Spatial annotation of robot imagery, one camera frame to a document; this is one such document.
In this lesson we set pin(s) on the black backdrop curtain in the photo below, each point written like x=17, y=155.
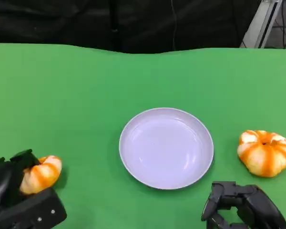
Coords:
x=85, y=21

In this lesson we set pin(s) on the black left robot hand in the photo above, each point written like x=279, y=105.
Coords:
x=2, y=181

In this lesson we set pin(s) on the green table cloth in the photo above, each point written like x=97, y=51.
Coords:
x=62, y=95

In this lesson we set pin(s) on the aluminium frame post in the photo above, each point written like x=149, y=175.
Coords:
x=256, y=26

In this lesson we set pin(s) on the lilac plate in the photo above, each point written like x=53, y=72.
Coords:
x=166, y=148

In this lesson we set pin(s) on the orange and white bread roll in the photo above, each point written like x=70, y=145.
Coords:
x=264, y=155
x=43, y=174

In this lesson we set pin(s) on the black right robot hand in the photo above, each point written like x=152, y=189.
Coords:
x=257, y=205

